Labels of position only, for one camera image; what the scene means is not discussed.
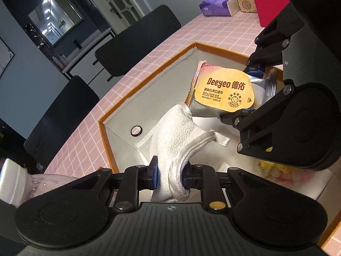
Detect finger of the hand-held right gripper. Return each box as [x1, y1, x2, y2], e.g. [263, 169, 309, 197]
[246, 4, 304, 78]
[220, 85, 295, 154]

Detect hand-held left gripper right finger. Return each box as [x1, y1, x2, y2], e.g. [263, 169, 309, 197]
[182, 163, 269, 210]

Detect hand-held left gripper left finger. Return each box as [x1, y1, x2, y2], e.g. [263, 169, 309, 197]
[72, 156, 160, 214]

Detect silver wet wipes packet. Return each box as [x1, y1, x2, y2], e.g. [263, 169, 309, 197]
[188, 60, 277, 120]

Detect white towel with satin trim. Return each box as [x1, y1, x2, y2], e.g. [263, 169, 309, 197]
[149, 103, 231, 203]

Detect yellow pink fluffy item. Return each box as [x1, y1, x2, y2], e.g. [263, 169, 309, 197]
[254, 159, 332, 190]

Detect orange cardboard box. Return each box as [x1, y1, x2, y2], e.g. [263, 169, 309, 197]
[98, 41, 341, 248]

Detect red box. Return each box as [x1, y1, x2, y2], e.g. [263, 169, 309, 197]
[253, 0, 291, 28]

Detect small wooden speaker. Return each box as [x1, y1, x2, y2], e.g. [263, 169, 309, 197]
[237, 0, 259, 13]

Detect purple tissue pack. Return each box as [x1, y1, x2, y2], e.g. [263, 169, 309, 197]
[199, 0, 240, 16]

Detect black chair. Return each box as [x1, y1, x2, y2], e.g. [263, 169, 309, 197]
[94, 4, 182, 82]
[24, 75, 100, 166]

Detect clear plastic bottle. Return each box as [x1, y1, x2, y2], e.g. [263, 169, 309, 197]
[0, 158, 80, 208]

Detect white vanity cabinet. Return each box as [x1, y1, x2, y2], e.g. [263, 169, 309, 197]
[62, 28, 116, 79]

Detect toiletry bottles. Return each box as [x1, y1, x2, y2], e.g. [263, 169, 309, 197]
[52, 53, 67, 67]

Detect framed wall mirror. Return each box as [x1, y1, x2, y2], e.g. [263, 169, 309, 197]
[27, 0, 84, 46]

